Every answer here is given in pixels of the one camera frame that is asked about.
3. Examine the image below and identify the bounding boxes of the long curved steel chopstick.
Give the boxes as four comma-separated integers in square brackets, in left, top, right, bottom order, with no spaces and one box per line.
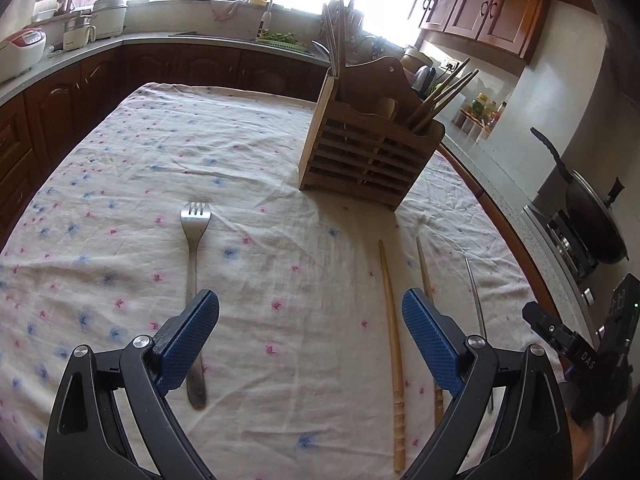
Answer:
[463,255,495,414]

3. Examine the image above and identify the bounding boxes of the steel fork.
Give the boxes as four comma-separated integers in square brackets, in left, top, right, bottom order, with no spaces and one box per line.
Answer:
[311,40,331,61]
[180,202,212,411]

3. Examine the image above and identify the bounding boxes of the steel kitchen faucet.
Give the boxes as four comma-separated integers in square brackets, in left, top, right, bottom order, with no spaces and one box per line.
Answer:
[256,0,273,38]

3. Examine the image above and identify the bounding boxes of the right human hand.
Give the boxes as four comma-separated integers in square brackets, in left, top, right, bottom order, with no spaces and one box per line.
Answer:
[566,413,605,479]

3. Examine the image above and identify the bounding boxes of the wooden chopstick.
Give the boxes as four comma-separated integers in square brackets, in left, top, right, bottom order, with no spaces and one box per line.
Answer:
[405,58,470,127]
[416,237,445,428]
[409,70,478,134]
[421,82,449,115]
[378,240,406,474]

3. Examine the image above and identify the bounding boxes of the wooden chopstick far left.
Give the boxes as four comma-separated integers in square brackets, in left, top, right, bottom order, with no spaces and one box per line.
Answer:
[378,240,406,474]

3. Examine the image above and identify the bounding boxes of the gas stove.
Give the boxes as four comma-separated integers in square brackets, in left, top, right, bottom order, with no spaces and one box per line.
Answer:
[523,204,598,285]

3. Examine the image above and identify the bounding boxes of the floral white tablecloth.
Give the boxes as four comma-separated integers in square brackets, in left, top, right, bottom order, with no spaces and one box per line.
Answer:
[1,84,536,479]

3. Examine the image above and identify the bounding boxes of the wooden utensil holder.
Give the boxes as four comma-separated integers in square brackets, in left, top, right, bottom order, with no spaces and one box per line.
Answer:
[298,56,445,210]

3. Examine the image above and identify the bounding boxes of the spice jar rack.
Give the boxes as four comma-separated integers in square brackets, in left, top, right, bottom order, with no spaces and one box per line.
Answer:
[454,108,490,143]

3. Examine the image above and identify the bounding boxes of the wooden chopstick centre middle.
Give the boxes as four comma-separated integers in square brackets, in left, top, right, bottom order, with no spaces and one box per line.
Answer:
[409,70,478,134]

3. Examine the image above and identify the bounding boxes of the wooden chopstick centre left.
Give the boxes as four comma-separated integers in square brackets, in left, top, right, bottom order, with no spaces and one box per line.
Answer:
[405,58,470,127]

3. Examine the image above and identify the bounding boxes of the wooden chopstick centre right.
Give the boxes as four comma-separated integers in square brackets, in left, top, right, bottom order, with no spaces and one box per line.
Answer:
[421,82,449,115]

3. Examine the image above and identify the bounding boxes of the lower wooden cabinets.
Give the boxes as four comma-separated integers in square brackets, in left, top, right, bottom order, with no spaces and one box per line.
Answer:
[1,40,326,238]

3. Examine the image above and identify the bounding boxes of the steel electric kettle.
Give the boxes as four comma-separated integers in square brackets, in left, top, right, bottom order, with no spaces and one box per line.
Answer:
[411,65,436,100]

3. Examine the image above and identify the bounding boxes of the red white rice cooker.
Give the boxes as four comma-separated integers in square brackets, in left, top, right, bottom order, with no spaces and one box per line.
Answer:
[0,28,47,84]

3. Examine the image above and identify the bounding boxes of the white rice cooker pot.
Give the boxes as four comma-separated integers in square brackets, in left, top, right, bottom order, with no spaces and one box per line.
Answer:
[90,0,128,39]

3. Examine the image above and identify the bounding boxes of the black wok with handle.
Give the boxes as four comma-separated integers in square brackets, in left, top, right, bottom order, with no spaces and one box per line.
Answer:
[529,127,628,264]

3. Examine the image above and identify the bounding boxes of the wall power socket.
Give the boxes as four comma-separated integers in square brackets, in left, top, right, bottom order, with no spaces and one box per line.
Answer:
[442,60,460,72]

